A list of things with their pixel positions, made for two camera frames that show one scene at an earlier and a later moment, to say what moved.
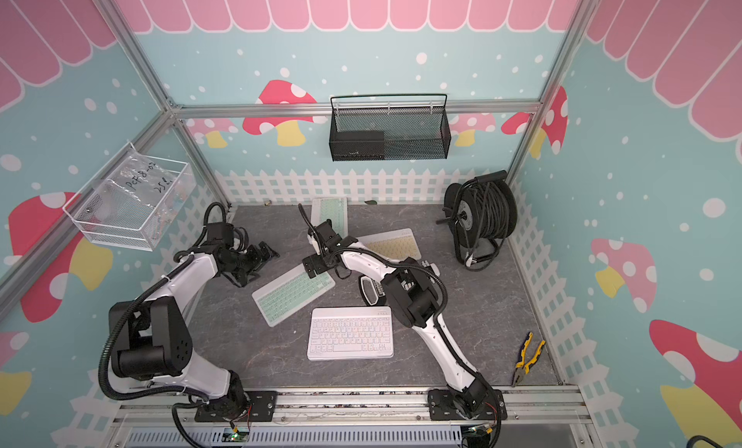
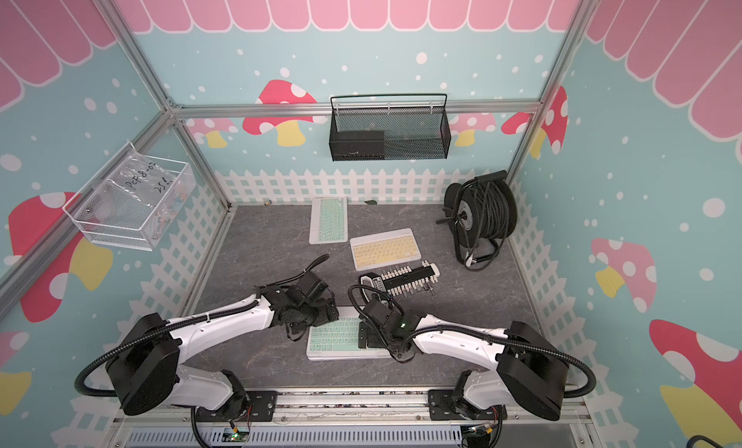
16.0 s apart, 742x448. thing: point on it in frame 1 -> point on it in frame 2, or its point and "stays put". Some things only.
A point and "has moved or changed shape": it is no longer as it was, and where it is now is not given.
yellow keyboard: x=397 y=244 stays put
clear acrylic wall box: x=133 y=202 stays put
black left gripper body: x=242 y=263 -> x=314 y=314
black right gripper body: x=319 y=262 -> x=372 y=341
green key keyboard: x=287 y=294 has moved or changed shape
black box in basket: x=358 y=145 stays put
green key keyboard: x=333 y=209 stays put
